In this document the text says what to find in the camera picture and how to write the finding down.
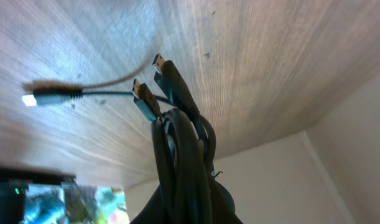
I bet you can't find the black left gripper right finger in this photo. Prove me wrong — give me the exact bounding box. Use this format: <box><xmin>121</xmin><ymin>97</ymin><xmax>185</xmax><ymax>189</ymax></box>
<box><xmin>208</xmin><ymin>176</ymin><xmax>243</xmax><ymax>224</ymax></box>

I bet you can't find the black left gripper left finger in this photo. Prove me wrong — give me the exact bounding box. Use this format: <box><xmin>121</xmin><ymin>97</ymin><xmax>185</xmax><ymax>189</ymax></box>
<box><xmin>130</xmin><ymin>186</ymin><xmax>165</xmax><ymax>224</ymax></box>

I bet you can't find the black cable bundle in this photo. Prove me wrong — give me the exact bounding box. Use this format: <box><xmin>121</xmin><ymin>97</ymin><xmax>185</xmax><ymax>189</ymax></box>
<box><xmin>21</xmin><ymin>52</ymin><xmax>237</xmax><ymax>224</ymax></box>

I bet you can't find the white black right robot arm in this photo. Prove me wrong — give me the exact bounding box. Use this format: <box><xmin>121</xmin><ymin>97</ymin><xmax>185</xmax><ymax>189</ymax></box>
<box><xmin>0</xmin><ymin>166</ymin><xmax>76</xmax><ymax>223</ymax></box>

